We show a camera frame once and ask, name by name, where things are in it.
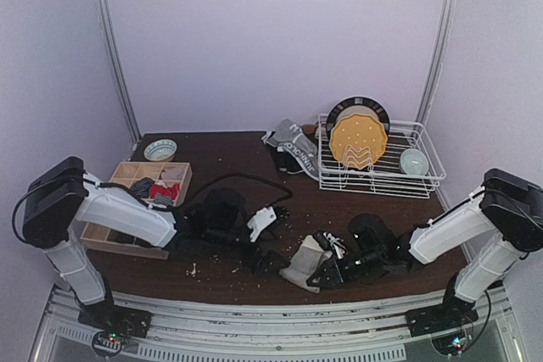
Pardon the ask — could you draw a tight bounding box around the grey underwear white waistband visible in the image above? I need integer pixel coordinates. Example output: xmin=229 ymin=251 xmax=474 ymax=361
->
xmin=279 ymin=235 xmax=332 ymax=293

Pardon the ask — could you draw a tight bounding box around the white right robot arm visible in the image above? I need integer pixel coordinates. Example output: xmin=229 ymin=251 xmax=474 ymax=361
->
xmin=307 ymin=168 xmax=542 ymax=309

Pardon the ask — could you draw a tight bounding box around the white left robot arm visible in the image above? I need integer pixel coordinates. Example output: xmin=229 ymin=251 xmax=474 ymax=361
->
xmin=11 ymin=156 xmax=293 ymax=307

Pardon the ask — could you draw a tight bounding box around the red rolled underwear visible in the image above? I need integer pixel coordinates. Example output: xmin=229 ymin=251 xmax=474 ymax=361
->
xmin=148 ymin=183 xmax=180 ymax=200

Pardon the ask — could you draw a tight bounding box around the pink beige rolled underwear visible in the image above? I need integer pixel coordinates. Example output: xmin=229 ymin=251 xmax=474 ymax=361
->
xmin=160 ymin=165 xmax=187 ymax=181

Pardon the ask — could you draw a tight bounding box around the grey striped rolled underwear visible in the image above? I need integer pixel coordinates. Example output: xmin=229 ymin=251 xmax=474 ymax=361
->
xmin=149 ymin=192 xmax=175 ymax=206

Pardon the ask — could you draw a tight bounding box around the dark striped rolled underwear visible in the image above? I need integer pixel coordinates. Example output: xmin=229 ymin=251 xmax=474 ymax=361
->
xmin=130 ymin=177 xmax=155 ymax=199

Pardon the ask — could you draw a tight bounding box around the black underwear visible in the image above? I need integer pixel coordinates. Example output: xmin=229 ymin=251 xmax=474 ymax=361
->
xmin=269 ymin=147 xmax=304 ymax=175

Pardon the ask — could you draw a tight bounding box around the blue yellow patterned bowl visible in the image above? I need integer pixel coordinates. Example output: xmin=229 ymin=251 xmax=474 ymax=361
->
xmin=143 ymin=139 xmax=177 ymax=162

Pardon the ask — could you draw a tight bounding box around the pale green glass bowl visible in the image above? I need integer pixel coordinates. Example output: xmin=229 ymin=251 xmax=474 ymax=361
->
xmin=400 ymin=148 xmax=429 ymax=176

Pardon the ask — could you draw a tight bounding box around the yellow scalloped plate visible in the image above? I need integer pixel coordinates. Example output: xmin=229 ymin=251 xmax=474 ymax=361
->
xmin=328 ymin=114 xmax=388 ymax=170

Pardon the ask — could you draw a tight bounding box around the wooden compartment organizer box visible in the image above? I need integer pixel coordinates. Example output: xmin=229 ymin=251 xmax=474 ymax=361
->
xmin=81 ymin=162 xmax=193 ymax=260

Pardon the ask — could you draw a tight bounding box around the brown cloth item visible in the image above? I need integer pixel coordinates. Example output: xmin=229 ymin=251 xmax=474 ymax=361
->
xmin=302 ymin=124 xmax=319 ymax=136

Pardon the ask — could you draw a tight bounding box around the black rimmed plate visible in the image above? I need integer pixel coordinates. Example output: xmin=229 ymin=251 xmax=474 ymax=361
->
xmin=325 ymin=97 xmax=390 ymax=136

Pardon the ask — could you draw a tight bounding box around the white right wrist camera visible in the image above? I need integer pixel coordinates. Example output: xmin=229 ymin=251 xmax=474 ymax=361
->
xmin=313 ymin=230 xmax=349 ymax=259

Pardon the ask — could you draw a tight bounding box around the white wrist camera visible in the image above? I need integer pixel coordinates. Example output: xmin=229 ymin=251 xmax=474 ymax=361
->
xmin=313 ymin=230 xmax=349 ymax=259
xmin=247 ymin=207 xmax=277 ymax=243

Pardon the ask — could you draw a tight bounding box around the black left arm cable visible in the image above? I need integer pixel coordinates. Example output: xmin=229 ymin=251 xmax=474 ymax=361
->
xmin=11 ymin=172 xmax=294 ymax=248

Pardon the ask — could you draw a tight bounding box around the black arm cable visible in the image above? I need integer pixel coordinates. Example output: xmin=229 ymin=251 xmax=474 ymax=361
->
xmin=11 ymin=172 xmax=294 ymax=248
xmin=479 ymin=187 xmax=543 ymax=316

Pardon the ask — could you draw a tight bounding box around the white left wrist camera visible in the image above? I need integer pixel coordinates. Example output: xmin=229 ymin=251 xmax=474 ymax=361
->
xmin=247 ymin=207 xmax=277 ymax=243

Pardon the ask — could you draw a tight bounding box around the white wire dish rack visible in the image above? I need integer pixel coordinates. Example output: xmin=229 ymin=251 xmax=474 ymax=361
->
xmin=317 ymin=114 xmax=446 ymax=199

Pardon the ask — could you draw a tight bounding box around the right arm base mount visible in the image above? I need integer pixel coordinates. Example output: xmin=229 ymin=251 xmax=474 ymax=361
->
xmin=406 ymin=290 xmax=479 ymax=357

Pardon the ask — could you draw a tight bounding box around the aluminium rail front frame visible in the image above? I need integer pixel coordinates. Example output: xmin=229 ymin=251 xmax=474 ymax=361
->
xmin=28 ymin=287 xmax=529 ymax=361

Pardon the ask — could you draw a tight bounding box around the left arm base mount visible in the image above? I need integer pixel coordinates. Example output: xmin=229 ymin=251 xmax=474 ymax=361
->
xmin=75 ymin=289 xmax=152 ymax=360

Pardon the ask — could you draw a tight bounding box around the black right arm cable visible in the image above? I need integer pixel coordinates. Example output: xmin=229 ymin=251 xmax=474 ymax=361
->
xmin=479 ymin=187 xmax=543 ymax=316

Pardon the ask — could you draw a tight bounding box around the right aluminium corner post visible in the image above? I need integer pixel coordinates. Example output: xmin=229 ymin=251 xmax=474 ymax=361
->
xmin=416 ymin=0 xmax=457 ymax=125

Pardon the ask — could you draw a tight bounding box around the aluminium corner post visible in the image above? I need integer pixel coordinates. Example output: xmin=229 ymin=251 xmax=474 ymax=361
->
xmin=416 ymin=0 xmax=457 ymax=125
xmin=95 ymin=0 xmax=142 ymax=145

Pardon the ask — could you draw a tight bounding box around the left aluminium corner post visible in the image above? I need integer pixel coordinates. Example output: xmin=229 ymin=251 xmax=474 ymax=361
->
xmin=95 ymin=0 xmax=142 ymax=145

